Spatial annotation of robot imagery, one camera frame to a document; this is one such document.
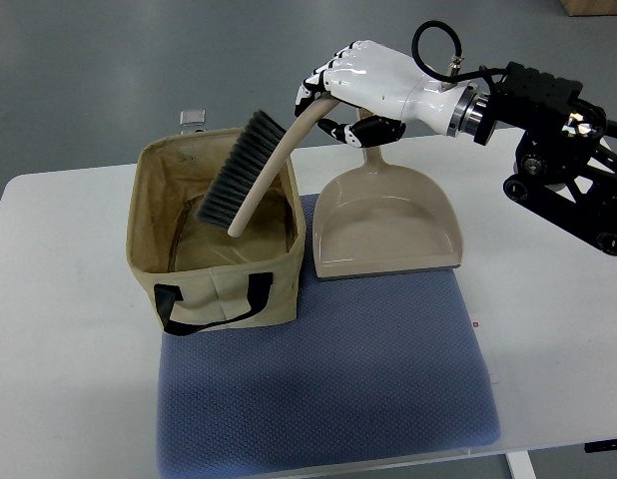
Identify cardboard box corner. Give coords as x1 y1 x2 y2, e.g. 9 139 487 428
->
560 0 617 17

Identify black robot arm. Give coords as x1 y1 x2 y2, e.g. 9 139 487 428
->
411 20 617 256

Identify beige plastic dustpan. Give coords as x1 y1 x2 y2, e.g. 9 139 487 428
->
312 147 463 279

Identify blue textured cushion mat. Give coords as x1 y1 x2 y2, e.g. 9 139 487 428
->
155 193 502 479

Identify white table leg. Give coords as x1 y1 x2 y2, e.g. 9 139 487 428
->
505 451 537 479

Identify small silver metal object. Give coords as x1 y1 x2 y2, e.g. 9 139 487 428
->
179 109 206 134

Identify yellow fabric bag black handle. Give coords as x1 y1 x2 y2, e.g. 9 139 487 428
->
126 129 307 336

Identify beige hand broom black bristles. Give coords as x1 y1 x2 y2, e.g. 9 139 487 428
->
197 94 339 238

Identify black bracket under table edge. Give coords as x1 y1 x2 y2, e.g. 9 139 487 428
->
584 438 617 454

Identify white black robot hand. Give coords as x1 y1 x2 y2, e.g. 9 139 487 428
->
295 40 476 148

